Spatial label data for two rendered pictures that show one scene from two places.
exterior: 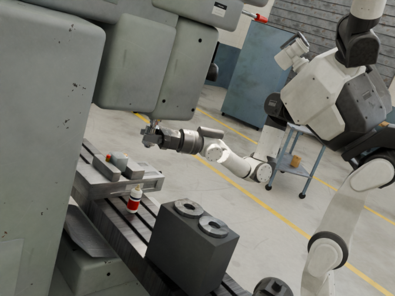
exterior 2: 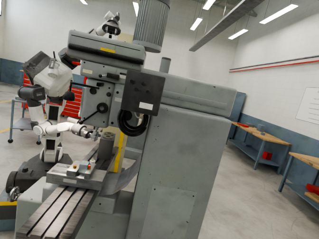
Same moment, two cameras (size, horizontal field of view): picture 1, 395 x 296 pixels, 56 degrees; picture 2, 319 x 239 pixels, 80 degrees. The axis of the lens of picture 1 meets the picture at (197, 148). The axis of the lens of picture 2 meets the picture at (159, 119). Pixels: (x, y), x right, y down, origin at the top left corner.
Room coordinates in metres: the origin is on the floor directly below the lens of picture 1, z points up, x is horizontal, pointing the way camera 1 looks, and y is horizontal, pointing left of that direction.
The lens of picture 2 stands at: (1.91, 1.40, 1.69)
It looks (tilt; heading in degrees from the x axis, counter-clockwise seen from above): 11 degrees down; 223
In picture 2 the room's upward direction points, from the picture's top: 12 degrees clockwise
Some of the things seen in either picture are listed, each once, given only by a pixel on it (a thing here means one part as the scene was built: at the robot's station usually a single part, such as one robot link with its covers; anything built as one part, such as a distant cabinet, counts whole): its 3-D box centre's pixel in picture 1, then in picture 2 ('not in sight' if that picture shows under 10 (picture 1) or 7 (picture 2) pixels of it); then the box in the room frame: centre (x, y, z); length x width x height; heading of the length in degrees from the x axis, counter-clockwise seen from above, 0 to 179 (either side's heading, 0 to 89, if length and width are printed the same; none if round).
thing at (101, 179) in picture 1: (120, 174); (78, 173); (1.36, 0.26, 0.98); 0.35 x 0.15 x 0.11; 139
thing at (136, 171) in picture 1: (127, 165); (75, 168); (1.38, 0.24, 1.02); 0.15 x 0.06 x 0.04; 49
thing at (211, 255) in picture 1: (191, 244); (107, 144); (0.97, -0.07, 1.03); 0.22 x 0.12 x 0.20; 55
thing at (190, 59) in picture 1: (168, 66); (100, 102); (1.23, 0.17, 1.47); 0.21 x 0.19 x 0.32; 47
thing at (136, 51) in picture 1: (118, 56); (127, 107); (1.10, 0.30, 1.47); 0.24 x 0.19 x 0.26; 47
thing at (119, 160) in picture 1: (117, 161); (84, 166); (1.34, 0.28, 1.04); 0.06 x 0.05 x 0.06; 49
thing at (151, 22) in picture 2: not in sight; (151, 24); (1.05, 0.34, 2.05); 0.20 x 0.20 x 0.32
